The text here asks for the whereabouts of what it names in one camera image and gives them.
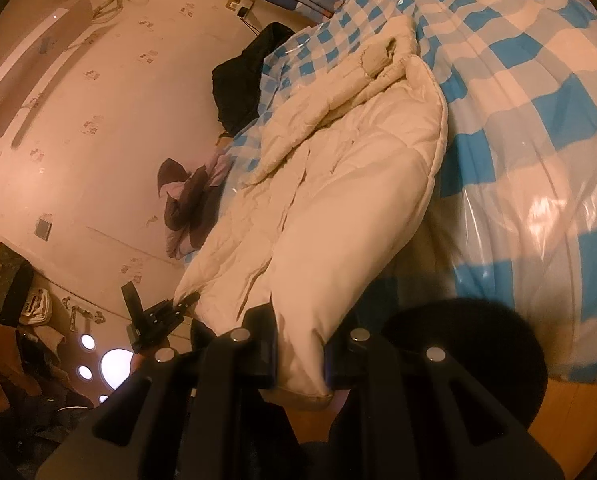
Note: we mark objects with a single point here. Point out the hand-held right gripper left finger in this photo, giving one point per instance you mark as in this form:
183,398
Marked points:
261,345

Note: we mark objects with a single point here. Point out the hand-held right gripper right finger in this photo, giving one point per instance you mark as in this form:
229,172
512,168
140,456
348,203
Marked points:
341,365

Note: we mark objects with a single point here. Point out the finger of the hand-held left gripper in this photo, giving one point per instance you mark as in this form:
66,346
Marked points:
186,302

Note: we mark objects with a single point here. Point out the white quilted jacket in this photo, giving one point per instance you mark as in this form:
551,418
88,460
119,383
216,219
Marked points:
338,200

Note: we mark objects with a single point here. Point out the round ceiling lamp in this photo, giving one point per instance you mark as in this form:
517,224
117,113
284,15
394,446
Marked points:
116,367

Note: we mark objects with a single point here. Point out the pink and brown hoodie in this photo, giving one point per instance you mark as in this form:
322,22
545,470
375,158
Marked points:
188,200

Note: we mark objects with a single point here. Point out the white bag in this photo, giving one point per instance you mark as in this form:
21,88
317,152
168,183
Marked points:
36,307

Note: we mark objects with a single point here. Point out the brown coat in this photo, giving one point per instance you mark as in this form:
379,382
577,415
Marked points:
6,365

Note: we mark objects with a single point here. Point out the dark patterned bag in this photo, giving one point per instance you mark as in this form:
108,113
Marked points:
6,280

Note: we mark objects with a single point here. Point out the dark coat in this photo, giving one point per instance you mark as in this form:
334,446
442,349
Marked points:
38,430

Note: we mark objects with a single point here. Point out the black jacket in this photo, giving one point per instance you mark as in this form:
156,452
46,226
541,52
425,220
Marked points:
243,80

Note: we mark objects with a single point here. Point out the blue checked plastic sheet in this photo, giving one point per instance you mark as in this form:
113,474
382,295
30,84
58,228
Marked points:
528,110

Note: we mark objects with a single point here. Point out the grey wall switch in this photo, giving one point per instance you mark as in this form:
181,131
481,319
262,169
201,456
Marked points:
43,228

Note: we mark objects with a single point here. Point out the wall air conditioner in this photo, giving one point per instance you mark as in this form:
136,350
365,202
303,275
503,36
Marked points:
28,65

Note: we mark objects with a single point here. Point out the white wall outlet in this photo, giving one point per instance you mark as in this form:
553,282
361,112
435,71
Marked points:
241,6

